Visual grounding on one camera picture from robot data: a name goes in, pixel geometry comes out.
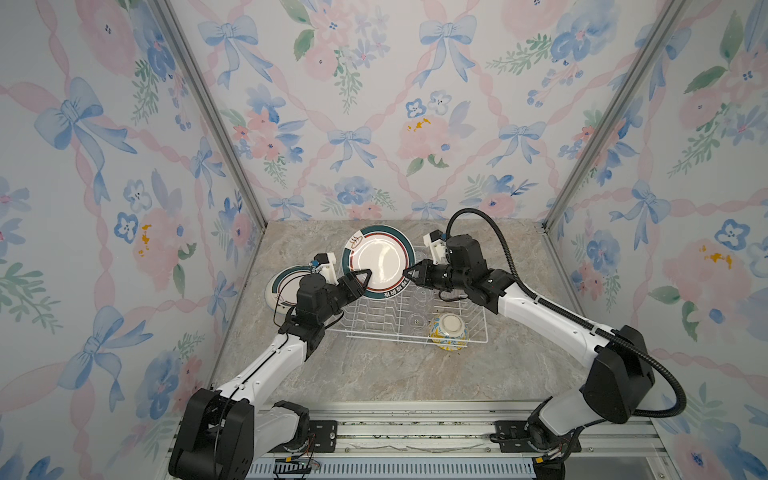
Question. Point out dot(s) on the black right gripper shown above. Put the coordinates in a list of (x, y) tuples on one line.
[(426, 268)]

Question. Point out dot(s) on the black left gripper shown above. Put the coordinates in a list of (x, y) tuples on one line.
[(356, 290)]

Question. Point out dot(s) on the white plate dark underside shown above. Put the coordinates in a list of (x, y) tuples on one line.
[(386, 252)]

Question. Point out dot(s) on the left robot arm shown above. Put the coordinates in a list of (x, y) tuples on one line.
[(258, 384)]

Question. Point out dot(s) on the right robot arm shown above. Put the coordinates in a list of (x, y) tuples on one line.
[(618, 378)]

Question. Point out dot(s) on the clear faceted glass front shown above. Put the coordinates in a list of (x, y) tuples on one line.
[(417, 324)]

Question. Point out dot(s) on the blue yellow patterned bowl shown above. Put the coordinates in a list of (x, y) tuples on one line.
[(449, 332)]

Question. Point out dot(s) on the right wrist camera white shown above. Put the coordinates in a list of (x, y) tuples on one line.
[(435, 241)]

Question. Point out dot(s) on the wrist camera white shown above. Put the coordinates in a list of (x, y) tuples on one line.
[(325, 264), (435, 241)]

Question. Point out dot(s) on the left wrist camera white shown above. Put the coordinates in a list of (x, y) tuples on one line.
[(325, 264)]

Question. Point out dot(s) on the white wire dish rack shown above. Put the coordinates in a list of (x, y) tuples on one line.
[(385, 319)]

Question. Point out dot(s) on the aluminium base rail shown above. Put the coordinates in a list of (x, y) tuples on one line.
[(420, 440)]

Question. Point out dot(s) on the left aluminium corner post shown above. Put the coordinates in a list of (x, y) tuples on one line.
[(179, 45)]

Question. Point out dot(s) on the aluminium corner post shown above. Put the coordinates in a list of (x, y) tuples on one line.
[(641, 66), (179, 45)]

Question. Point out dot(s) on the right aluminium corner post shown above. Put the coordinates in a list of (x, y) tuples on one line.
[(641, 66)]

